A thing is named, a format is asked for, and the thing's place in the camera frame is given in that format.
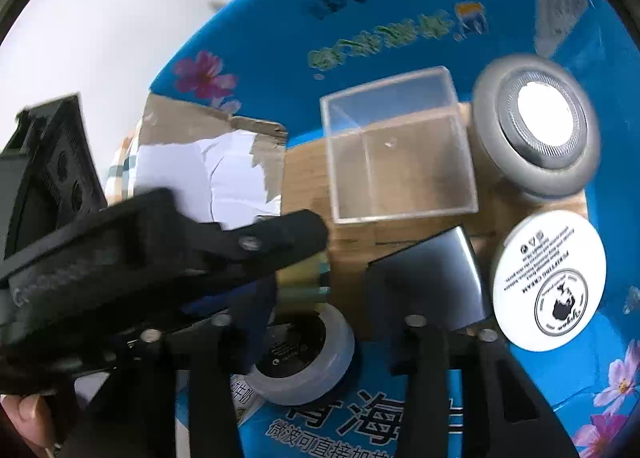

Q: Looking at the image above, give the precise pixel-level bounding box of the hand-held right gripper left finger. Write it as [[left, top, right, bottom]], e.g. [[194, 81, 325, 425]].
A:
[[75, 278, 278, 458]]

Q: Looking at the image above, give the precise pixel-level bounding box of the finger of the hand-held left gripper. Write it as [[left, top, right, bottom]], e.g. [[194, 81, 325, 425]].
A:
[[210, 211, 329, 285]]

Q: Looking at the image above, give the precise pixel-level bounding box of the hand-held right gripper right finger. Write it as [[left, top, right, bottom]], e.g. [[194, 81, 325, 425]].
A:
[[391, 314, 568, 458]]

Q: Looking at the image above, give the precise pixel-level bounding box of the white round case black top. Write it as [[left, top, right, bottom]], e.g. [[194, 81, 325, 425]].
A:
[[245, 305, 357, 406]]

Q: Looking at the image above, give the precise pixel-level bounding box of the white charger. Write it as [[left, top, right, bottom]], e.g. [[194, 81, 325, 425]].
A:
[[364, 225, 494, 336]]

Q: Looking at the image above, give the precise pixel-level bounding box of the clear acrylic box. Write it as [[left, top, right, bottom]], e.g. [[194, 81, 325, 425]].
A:
[[319, 66, 478, 225]]

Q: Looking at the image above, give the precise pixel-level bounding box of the white cream jar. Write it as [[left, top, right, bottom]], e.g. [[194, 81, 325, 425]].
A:
[[490, 212, 607, 353]]

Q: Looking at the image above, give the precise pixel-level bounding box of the blue cardboard box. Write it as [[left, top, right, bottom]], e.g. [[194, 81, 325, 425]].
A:
[[135, 0, 640, 458]]

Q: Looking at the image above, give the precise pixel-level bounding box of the person's left hand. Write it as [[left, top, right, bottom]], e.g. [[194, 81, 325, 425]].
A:
[[0, 390, 63, 458]]

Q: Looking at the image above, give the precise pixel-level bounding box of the orange checked cloth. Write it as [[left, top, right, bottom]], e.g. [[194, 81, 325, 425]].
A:
[[106, 133, 146, 201]]

